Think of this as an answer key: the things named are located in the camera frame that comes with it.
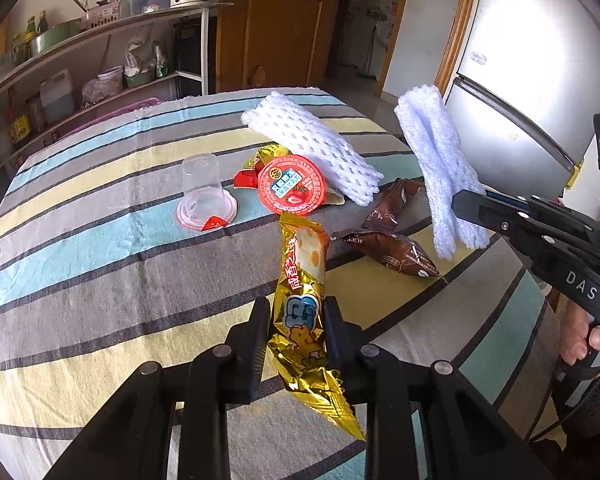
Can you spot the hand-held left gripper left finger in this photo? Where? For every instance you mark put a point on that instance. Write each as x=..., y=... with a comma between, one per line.
x=257, y=340

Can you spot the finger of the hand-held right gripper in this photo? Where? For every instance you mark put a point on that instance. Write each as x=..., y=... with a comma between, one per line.
x=480, y=212
x=510, y=200

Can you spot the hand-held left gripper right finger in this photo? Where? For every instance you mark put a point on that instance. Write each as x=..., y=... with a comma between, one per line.
x=337, y=345

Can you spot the gold snack wrapper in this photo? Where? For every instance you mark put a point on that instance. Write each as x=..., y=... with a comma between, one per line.
x=300, y=320

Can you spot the white foam fruit net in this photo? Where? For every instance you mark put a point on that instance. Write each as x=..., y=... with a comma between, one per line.
x=310, y=145
x=437, y=160

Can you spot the person's right forearm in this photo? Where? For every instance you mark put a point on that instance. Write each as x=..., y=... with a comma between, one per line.
x=597, y=410

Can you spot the person's right hand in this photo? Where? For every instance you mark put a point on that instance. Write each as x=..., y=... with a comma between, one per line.
x=572, y=335

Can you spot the brown snack packet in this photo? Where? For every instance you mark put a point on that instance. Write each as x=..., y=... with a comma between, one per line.
x=390, y=252
x=390, y=205

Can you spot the small red wrapper scrap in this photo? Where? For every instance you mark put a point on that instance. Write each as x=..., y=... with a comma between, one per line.
x=214, y=222

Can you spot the silver refrigerator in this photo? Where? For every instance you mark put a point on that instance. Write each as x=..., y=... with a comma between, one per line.
x=520, y=60

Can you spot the red lidded jelly cup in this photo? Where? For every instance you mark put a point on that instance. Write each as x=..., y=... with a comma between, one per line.
x=290, y=185

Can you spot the clear plastic cup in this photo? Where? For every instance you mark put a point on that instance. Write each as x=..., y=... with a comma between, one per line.
x=205, y=180

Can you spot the striped tablecloth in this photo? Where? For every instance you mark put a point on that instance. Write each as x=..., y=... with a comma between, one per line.
x=105, y=260

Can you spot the yellow red candy wrapper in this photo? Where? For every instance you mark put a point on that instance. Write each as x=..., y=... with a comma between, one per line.
x=252, y=167

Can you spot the wooden door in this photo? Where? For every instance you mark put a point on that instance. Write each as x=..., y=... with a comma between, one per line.
x=280, y=25

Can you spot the white lidded plastic jar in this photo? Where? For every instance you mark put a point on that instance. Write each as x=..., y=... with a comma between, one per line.
x=110, y=80

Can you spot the plastic oil jug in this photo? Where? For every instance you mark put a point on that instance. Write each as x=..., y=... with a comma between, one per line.
x=57, y=102

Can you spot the yellow label sauce bottle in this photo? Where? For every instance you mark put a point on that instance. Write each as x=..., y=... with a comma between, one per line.
x=19, y=122

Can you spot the white metal shelf rack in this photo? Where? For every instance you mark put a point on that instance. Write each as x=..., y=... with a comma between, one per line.
x=130, y=22

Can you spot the pink utensil basket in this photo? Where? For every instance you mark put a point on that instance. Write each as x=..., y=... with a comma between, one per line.
x=102, y=17

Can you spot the green basin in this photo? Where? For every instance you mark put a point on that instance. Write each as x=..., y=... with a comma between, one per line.
x=55, y=40

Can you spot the steel basin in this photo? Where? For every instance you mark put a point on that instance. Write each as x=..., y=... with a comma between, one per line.
x=2, y=67

